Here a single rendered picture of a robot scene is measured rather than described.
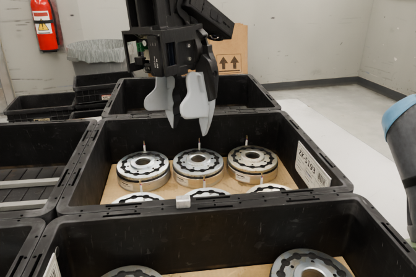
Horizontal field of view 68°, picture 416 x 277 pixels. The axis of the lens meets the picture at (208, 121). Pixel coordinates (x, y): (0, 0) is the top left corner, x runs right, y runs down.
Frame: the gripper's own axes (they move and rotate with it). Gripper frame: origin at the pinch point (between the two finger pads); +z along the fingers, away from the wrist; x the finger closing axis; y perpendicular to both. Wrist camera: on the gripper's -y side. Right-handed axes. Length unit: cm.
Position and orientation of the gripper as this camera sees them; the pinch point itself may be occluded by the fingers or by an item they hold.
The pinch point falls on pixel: (190, 122)
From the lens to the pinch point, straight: 45.9
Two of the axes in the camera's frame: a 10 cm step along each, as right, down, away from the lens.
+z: 0.7, 9.3, 3.6
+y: -6.2, 3.2, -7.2
